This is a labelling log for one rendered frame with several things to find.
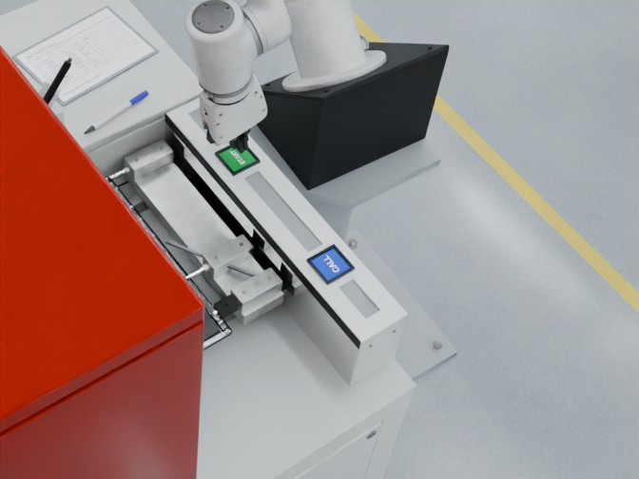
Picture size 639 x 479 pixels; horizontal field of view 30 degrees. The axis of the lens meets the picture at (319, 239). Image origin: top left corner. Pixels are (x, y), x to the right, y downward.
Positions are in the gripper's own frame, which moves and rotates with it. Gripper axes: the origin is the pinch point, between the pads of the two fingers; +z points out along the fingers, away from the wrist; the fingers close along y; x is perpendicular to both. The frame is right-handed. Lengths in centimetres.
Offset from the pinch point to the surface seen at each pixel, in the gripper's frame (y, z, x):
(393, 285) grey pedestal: 37, 109, 6
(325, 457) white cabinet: -18, 22, -46
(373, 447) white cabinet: -9, 33, -46
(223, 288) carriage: -15.7, 9.9, -16.4
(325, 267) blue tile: -1.9, 4.1, -26.2
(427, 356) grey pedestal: 31, 108, -15
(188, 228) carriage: -13.9, 10.4, -3.2
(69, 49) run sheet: -12.0, 2.0, 35.5
